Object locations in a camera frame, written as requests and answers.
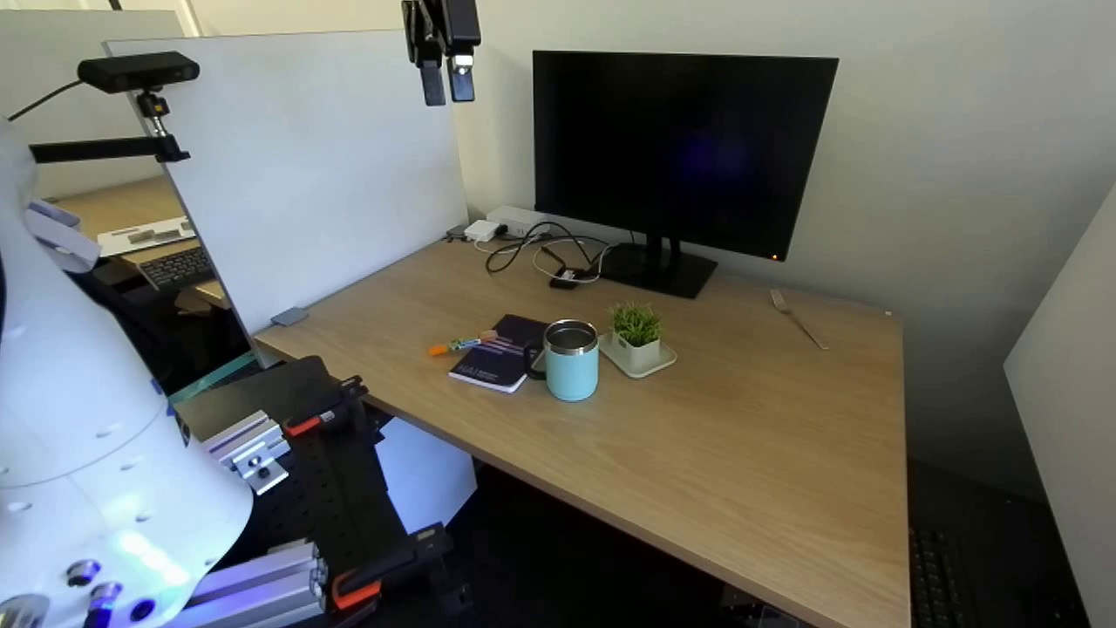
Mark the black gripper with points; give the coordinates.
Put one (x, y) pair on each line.
(442, 23)

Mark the light green thermos cup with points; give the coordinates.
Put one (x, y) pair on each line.
(572, 370)

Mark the white power strip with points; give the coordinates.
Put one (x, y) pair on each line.
(508, 225)

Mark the white board panel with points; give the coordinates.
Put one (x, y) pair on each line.
(316, 177)

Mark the black computer monitor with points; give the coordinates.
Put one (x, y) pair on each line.
(682, 150)

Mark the orange marker pen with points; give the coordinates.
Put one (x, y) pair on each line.
(448, 348)

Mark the dark notebook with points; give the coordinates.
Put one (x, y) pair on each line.
(500, 358)

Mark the black monitor stand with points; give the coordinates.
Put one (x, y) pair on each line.
(658, 273)

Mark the small green potted plant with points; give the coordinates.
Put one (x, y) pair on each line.
(636, 327)

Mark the black background keyboard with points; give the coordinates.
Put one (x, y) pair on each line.
(177, 269)

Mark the white flat box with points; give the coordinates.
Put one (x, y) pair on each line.
(146, 236)

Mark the white square plant tray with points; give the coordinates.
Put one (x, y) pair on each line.
(649, 364)

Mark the small orange black clamp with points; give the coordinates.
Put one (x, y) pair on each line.
(312, 425)

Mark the white paper sheet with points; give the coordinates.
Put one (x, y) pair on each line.
(424, 477)

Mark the short aluminium extrusion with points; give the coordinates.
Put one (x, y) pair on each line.
(247, 448)

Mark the large orange black clamp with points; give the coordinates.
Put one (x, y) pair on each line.
(379, 578)

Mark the long aluminium extrusion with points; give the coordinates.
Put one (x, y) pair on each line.
(263, 586)

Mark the white side panel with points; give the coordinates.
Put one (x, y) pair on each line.
(1069, 419)

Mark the black stereo camera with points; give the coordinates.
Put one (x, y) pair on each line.
(138, 70)

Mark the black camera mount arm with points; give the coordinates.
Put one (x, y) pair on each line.
(107, 148)

